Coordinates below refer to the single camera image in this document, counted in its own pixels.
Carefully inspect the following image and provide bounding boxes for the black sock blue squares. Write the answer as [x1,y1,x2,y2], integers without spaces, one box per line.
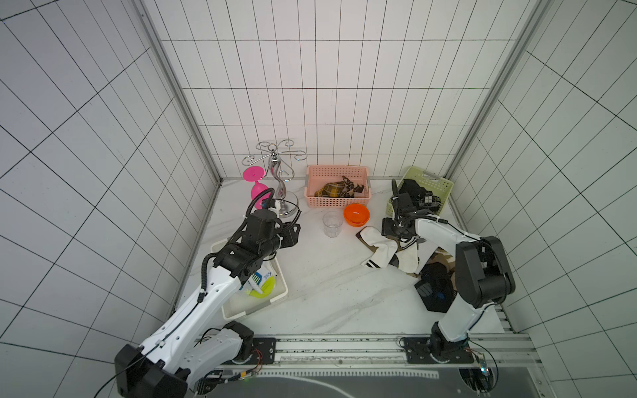
[415,262,456,313]

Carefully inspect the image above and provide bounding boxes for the brown argyle sock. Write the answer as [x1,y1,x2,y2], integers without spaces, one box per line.
[340,176,365,198]

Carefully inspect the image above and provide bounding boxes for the chrome glass holder stand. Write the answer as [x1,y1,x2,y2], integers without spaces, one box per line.
[242,139,307,218]

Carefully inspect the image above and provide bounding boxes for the brown yellow plaid sock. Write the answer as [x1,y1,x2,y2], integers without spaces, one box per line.
[315,181,343,198]

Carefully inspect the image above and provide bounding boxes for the white sock neon yellow toe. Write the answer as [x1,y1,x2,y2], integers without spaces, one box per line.
[247,271,277,299]

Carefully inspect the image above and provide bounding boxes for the white sock navy stripes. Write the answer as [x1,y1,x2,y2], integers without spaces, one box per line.
[396,240,438,275]

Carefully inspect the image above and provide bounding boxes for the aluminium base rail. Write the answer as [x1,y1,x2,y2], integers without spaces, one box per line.
[143,334,536,379]

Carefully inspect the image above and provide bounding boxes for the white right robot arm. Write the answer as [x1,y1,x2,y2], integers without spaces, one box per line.
[382,181,515,363]

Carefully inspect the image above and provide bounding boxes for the white perforated plastic basket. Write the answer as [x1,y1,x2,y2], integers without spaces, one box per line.
[222,258,289,321]

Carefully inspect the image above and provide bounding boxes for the orange plastic bowl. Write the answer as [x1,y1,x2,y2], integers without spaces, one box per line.
[343,203,371,227]

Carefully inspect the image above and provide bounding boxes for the pink plastic wine glass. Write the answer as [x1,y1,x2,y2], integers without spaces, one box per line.
[243,166,271,209]

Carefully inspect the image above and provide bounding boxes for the brown tan striped sock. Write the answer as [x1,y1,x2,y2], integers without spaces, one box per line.
[431,251,456,271]

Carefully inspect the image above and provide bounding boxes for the clear plastic cup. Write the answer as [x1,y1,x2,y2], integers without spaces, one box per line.
[323,211,344,238]

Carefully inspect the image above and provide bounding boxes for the pink perforated plastic basket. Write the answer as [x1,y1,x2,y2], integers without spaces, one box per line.
[305,165,372,208]

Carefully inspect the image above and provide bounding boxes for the green perforated plastic basket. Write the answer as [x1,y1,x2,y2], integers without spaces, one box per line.
[395,166,454,216]

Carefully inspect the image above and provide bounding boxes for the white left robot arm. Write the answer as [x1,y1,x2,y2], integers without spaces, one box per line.
[114,188,300,397]

